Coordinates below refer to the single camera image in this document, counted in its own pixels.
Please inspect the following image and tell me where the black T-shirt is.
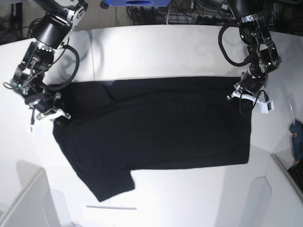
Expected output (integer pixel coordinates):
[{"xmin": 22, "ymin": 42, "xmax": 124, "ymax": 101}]
[{"xmin": 53, "ymin": 77, "xmax": 251, "ymax": 201}]

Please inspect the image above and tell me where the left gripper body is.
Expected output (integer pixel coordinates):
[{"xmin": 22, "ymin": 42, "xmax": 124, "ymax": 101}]
[{"xmin": 226, "ymin": 72, "xmax": 269, "ymax": 102}]

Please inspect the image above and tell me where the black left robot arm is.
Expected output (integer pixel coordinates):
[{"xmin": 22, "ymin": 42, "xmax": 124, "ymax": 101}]
[{"xmin": 218, "ymin": 0, "xmax": 281, "ymax": 99}]

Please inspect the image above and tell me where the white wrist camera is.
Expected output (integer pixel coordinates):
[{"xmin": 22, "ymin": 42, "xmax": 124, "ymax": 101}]
[
  {"xmin": 29, "ymin": 118, "xmax": 43, "ymax": 137},
  {"xmin": 258, "ymin": 100, "xmax": 275, "ymax": 114}
]

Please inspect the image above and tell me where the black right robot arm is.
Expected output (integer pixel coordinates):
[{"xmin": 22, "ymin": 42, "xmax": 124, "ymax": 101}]
[{"xmin": 3, "ymin": 0, "xmax": 88, "ymax": 121}]

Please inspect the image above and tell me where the black keyboard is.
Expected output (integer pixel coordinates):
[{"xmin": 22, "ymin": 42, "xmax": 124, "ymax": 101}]
[{"xmin": 288, "ymin": 162, "xmax": 303, "ymax": 191}]

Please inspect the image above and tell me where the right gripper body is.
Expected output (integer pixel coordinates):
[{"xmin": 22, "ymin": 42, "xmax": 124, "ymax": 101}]
[{"xmin": 25, "ymin": 92, "xmax": 71, "ymax": 121}]

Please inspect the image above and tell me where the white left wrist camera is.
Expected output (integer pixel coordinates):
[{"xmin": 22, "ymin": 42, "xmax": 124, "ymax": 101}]
[{"xmin": 258, "ymin": 100, "xmax": 275, "ymax": 114}]

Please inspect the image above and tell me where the thin white stick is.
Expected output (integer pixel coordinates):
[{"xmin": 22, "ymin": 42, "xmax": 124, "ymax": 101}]
[{"xmin": 86, "ymin": 205, "xmax": 137, "ymax": 210}]

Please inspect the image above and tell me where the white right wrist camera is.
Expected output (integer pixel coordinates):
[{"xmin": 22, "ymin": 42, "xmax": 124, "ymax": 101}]
[{"xmin": 29, "ymin": 118, "xmax": 43, "ymax": 137}]

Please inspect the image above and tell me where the blue plastic box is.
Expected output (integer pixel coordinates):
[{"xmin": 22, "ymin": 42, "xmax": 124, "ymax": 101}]
[{"xmin": 105, "ymin": 0, "xmax": 170, "ymax": 7}]

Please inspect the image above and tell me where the white monitor stand left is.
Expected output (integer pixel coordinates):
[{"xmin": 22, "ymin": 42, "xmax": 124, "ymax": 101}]
[{"xmin": 0, "ymin": 168, "xmax": 61, "ymax": 227}]

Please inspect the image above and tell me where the blue glue gun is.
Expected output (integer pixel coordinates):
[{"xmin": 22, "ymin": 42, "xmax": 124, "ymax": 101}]
[{"xmin": 287, "ymin": 97, "xmax": 303, "ymax": 161}]

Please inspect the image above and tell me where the black power strip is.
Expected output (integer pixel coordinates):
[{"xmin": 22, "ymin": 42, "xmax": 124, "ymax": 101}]
[{"xmin": 194, "ymin": 15, "xmax": 237, "ymax": 26}]

